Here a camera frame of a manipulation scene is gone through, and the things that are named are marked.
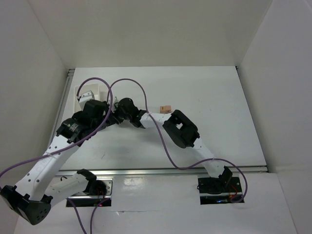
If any white plastic bin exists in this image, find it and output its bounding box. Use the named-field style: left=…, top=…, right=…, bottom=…
left=73, top=82, right=107, bottom=113

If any light wood cube block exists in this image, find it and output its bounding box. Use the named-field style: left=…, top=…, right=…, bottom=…
left=164, top=105, right=172, bottom=113

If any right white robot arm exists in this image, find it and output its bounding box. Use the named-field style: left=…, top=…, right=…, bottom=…
left=109, top=98, right=233, bottom=195

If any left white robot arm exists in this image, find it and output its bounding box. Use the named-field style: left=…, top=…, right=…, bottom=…
left=0, top=99, right=112, bottom=225

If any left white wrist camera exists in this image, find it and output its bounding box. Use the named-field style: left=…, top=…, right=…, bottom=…
left=78, top=90, right=95, bottom=103

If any left aluminium rail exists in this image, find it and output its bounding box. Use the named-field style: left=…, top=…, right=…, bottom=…
left=47, top=68, right=75, bottom=147

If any aluminium rail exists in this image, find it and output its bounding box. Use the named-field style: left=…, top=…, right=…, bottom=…
left=47, top=68, right=75, bottom=147
left=54, top=166, right=269, bottom=177

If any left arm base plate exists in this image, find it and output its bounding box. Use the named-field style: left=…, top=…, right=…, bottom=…
left=68, top=177, right=113, bottom=207

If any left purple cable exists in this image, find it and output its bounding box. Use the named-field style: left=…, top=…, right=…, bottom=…
left=0, top=77, right=113, bottom=234

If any purple cable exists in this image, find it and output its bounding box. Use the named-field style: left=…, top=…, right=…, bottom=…
left=110, top=78, right=250, bottom=204
left=0, top=77, right=113, bottom=234

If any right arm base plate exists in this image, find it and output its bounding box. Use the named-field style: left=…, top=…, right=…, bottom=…
left=197, top=176, right=243, bottom=205

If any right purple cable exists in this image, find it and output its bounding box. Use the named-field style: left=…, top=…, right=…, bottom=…
left=110, top=78, right=250, bottom=204

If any front aluminium rail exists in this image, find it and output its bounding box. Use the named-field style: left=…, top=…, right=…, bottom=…
left=54, top=166, right=269, bottom=177

